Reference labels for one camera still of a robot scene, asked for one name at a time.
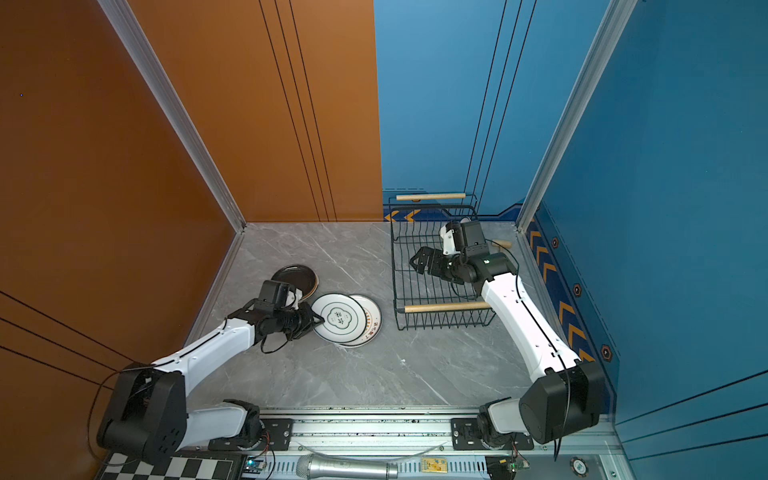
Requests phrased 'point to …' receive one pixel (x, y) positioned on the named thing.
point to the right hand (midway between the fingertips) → (423, 264)
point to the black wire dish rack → (428, 301)
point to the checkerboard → (123, 466)
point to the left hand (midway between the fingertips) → (325, 317)
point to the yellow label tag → (434, 465)
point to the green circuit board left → (253, 466)
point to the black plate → (298, 276)
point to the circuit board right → (504, 467)
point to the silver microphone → (313, 467)
